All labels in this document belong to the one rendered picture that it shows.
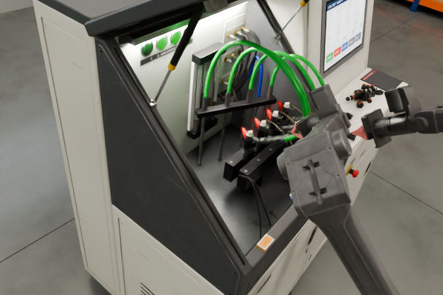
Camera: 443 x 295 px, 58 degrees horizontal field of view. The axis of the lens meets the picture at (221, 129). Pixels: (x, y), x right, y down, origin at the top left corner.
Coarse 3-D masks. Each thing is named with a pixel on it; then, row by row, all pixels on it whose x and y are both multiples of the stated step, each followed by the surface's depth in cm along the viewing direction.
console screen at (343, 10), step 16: (336, 0) 158; (352, 0) 170; (336, 16) 161; (352, 16) 174; (336, 32) 165; (352, 32) 179; (320, 48) 158; (336, 48) 170; (352, 48) 184; (320, 64) 161; (336, 64) 174
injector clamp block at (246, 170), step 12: (276, 132) 158; (264, 144) 154; (276, 144) 151; (288, 144) 157; (240, 156) 144; (252, 156) 150; (264, 156) 145; (276, 156) 152; (228, 168) 141; (240, 168) 145; (252, 168) 140; (264, 168) 147; (228, 180) 145; (240, 180) 140; (264, 180) 154
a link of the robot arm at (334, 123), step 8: (320, 120) 98; (328, 120) 88; (336, 120) 89; (320, 128) 74; (328, 128) 74; (336, 128) 84; (344, 128) 92; (312, 136) 66; (336, 136) 60; (344, 136) 63; (336, 144) 60; (344, 144) 59; (336, 152) 60; (344, 152) 60; (280, 160) 64; (280, 168) 63
